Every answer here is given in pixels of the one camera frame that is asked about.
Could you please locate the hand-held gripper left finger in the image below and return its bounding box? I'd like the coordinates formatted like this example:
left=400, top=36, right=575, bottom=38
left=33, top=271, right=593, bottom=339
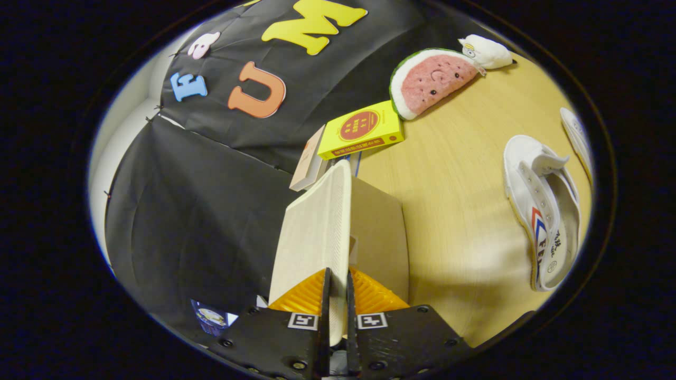
left=209, top=268, right=332, bottom=379

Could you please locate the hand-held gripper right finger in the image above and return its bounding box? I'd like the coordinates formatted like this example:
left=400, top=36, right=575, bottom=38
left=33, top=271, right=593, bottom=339
left=346, top=267, right=473, bottom=378

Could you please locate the white plush toy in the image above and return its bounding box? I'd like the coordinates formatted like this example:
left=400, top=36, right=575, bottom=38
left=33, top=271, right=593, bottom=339
left=458, top=34, right=515, bottom=70

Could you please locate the yellow book with red circle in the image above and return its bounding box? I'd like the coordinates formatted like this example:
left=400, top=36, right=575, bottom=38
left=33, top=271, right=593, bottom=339
left=317, top=100, right=405, bottom=160

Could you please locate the watermelon slice plush toy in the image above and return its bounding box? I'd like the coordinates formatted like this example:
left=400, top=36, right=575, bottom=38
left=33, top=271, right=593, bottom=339
left=389, top=48, right=485, bottom=121

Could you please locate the cream fabric storage box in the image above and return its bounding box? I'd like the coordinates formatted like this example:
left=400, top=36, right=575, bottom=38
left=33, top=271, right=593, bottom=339
left=268, top=160, right=410, bottom=346

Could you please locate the white canvas shoe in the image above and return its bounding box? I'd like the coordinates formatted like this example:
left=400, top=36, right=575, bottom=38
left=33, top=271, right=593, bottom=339
left=503, top=135, right=581, bottom=292
left=560, top=107, right=593, bottom=185

